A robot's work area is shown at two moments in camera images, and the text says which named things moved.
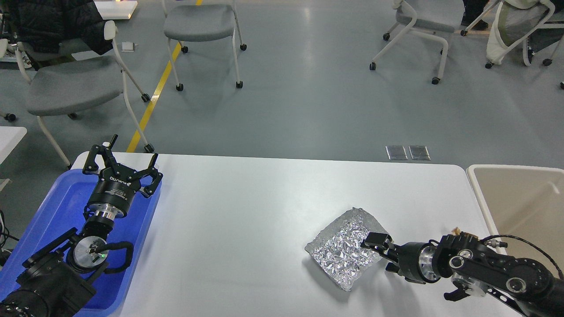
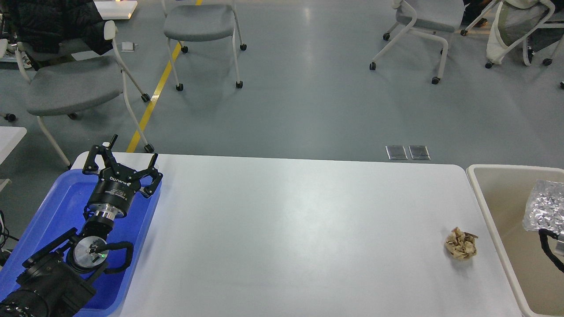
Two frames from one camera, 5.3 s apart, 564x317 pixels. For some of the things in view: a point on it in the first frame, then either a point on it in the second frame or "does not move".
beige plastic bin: x=524 y=205 does not move
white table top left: x=116 y=9 does not move
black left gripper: x=113 y=194 does not move
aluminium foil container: x=338 y=251 -> x=545 y=209
